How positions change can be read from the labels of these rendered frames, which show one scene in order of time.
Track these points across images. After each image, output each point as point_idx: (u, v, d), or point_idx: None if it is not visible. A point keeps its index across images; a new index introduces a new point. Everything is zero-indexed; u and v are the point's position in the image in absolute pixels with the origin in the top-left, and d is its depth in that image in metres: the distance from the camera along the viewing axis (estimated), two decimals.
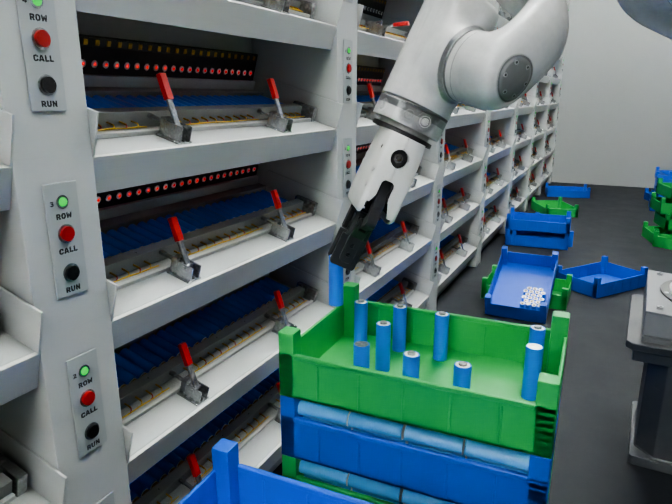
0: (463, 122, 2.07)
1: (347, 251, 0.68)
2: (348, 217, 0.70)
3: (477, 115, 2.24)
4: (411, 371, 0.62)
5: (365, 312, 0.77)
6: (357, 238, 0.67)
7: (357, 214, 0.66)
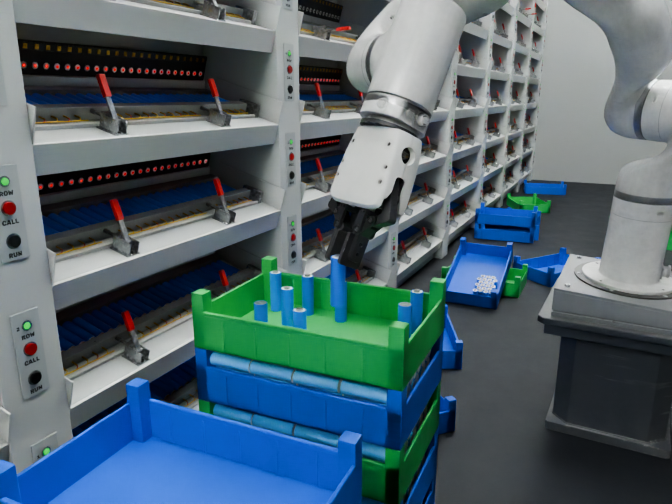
0: None
1: (357, 250, 0.68)
2: (342, 217, 0.70)
3: (439, 113, 2.36)
4: (298, 324, 0.73)
5: (278, 281, 0.89)
6: (365, 236, 0.68)
7: (366, 212, 0.67)
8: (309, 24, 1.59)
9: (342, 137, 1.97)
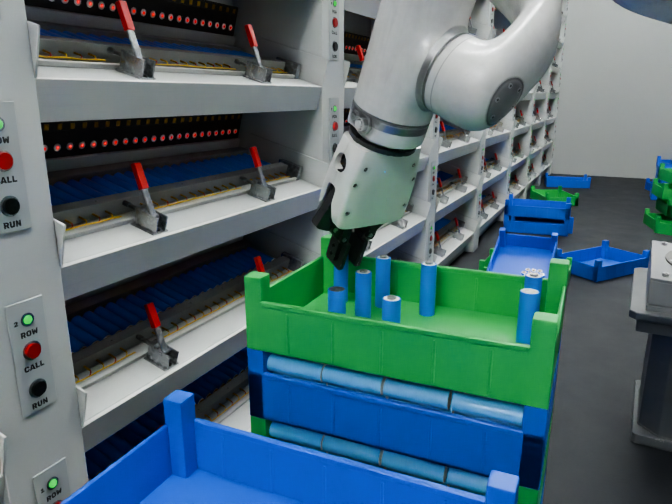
0: None
1: (330, 249, 0.69)
2: None
3: None
4: (391, 317, 0.55)
5: (345, 264, 0.71)
6: (335, 238, 0.67)
7: None
8: None
9: None
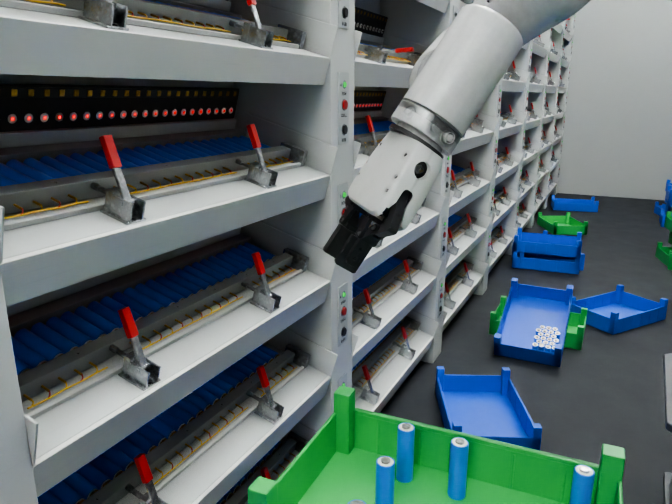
0: (470, 145, 1.92)
1: (355, 254, 0.67)
2: (348, 216, 0.71)
3: (485, 136, 2.09)
4: None
5: None
6: (366, 242, 0.67)
7: (371, 218, 0.66)
8: None
9: None
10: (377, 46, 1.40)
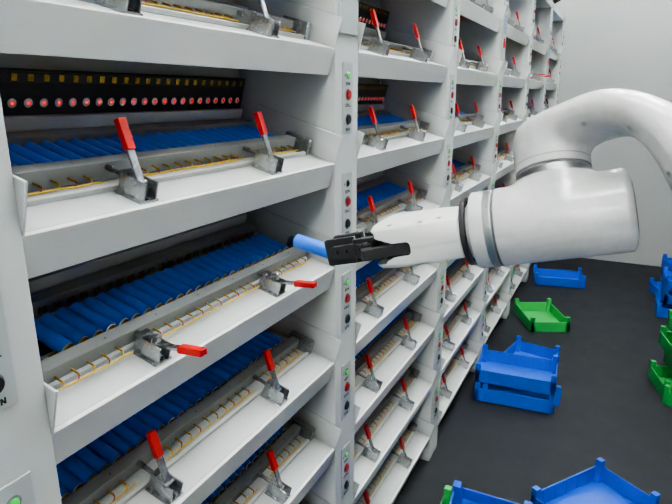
0: (395, 314, 1.44)
1: None
2: None
3: (422, 284, 1.60)
4: None
5: None
6: None
7: None
8: (159, 273, 0.83)
9: None
10: (211, 259, 0.92)
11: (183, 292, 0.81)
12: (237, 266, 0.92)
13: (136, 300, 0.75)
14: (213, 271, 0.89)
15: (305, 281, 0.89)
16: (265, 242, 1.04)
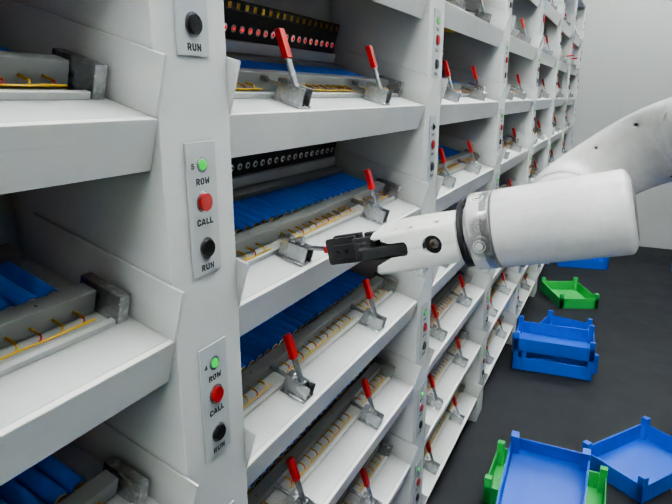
0: (458, 267, 1.49)
1: (340, 250, 0.68)
2: (373, 233, 0.69)
3: None
4: None
5: None
6: (354, 251, 0.67)
7: (371, 238, 0.65)
8: (269, 193, 0.89)
9: None
10: (309, 187, 0.97)
11: (295, 209, 0.86)
12: (333, 194, 0.97)
13: (259, 210, 0.81)
14: (314, 196, 0.94)
15: (367, 179, 0.96)
16: (349, 179, 1.09)
